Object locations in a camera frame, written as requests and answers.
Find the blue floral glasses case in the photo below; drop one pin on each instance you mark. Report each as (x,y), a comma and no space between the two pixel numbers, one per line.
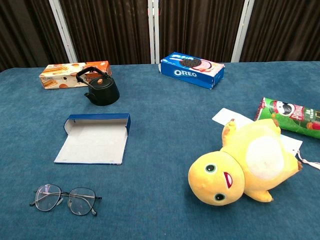
(95,142)

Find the black wire-frame eyeglasses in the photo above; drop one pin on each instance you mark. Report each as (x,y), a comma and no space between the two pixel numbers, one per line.
(47,198)

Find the blue felt table cover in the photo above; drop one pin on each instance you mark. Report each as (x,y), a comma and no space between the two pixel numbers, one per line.
(160,130)

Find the blue Oreo cookie box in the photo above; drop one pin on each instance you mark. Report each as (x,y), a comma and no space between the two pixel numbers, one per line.
(185,73)

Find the black cast iron teapot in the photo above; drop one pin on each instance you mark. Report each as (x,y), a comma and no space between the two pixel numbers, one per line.
(105,93)

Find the white bookmark with tassel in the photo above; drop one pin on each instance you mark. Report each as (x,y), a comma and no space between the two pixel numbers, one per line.
(225,116)

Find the yellow plush chick toy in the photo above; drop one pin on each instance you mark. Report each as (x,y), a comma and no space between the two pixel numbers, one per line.
(250,155)

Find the brown pleated folding screen panel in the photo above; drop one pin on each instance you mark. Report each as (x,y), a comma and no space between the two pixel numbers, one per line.
(285,27)
(25,30)
(107,30)
(200,27)

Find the orange biscuit box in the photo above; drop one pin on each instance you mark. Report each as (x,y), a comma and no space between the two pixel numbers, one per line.
(56,75)

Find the green Pringles can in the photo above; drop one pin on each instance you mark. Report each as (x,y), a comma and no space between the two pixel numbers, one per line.
(287,117)

